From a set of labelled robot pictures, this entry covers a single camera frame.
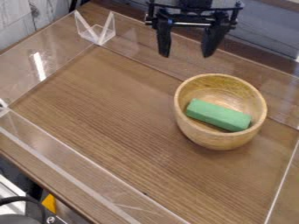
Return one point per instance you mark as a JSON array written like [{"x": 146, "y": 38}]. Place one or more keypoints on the green rectangular block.
[{"x": 225, "y": 118}]

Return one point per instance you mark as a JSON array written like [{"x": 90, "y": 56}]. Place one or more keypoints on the yellow sticker on base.
[{"x": 50, "y": 203}]

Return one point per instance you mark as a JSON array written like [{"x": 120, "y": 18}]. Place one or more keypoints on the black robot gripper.
[{"x": 217, "y": 14}]

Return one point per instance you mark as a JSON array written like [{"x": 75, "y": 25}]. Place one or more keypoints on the clear acrylic front wall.
[{"x": 90, "y": 188}]

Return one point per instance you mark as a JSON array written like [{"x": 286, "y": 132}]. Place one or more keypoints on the light brown wooden bowl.
[{"x": 232, "y": 93}]

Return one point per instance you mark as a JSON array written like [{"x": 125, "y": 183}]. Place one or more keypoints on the clear acrylic corner bracket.
[{"x": 98, "y": 34}]

